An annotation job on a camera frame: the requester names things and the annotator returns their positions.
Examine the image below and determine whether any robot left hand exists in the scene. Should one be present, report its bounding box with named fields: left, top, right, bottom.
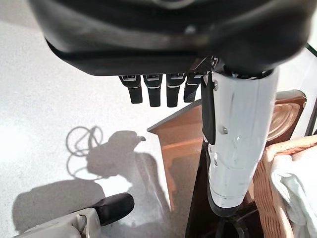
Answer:
left=27, top=0, right=317, bottom=217

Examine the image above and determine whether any white garment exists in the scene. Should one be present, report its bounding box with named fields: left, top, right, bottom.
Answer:
left=269, top=148, right=317, bottom=238

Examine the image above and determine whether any wicker laundry basket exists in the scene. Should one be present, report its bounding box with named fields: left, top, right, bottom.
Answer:
left=247, top=135, right=317, bottom=238

